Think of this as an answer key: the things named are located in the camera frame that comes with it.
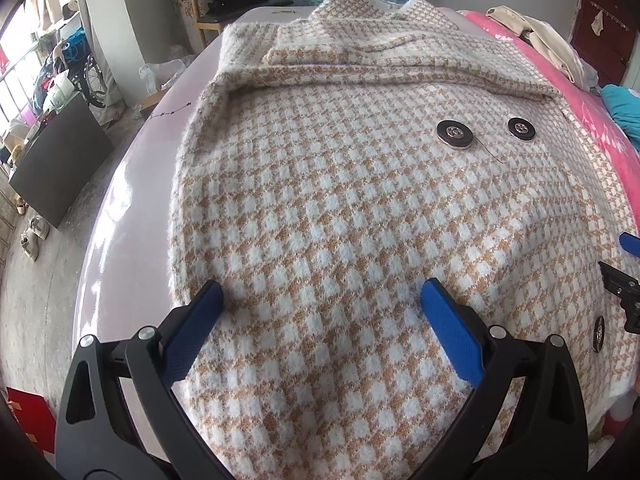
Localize white plastic bag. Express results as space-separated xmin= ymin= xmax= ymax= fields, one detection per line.
xmin=139 ymin=57 xmax=188 ymax=95

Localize dark flat panel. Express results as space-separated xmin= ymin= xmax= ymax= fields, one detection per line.
xmin=9 ymin=92 xmax=113 ymax=228

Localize pink floral blanket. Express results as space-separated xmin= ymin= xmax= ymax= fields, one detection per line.
xmin=457 ymin=9 xmax=640 ymax=443

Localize wooden chair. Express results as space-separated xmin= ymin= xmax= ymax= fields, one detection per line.
xmin=172 ymin=0 xmax=263 ymax=48

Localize red flat box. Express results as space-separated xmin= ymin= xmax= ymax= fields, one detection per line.
xmin=5 ymin=385 xmax=57 ymax=453

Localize wheelchair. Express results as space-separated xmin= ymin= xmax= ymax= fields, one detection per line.
xmin=65 ymin=35 xmax=108 ymax=108

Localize beige garment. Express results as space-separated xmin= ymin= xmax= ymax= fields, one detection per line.
xmin=486 ymin=5 xmax=586 ymax=86

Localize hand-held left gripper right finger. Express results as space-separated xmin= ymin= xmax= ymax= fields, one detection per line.
xmin=417 ymin=277 xmax=590 ymax=480

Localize grey white garment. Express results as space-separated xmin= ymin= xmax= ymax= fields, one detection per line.
xmin=580 ymin=57 xmax=601 ymax=92

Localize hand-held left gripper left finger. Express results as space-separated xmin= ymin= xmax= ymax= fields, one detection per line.
xmin=54 ymin=280 xmax=224 ymax=480

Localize teal blanket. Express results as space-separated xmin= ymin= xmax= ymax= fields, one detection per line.
xmin=600 ymin=85 xmax=640 ymax=141

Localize dark red wooden door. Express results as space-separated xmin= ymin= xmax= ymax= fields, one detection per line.
xmin=570 ymin=0 xmax=638 ymax=88

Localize beige houndstooth knit coat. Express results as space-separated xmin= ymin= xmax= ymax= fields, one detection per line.
xmin=167 ymin=0 xmax=640 ymax=480

